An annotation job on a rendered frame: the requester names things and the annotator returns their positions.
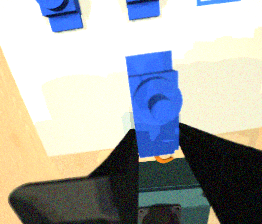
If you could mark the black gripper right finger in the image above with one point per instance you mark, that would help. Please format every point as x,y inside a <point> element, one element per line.
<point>230,174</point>

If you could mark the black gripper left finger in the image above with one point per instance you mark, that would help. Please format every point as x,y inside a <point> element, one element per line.
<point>110,191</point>

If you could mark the white flat panel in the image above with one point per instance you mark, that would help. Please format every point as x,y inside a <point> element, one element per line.
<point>67,58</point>

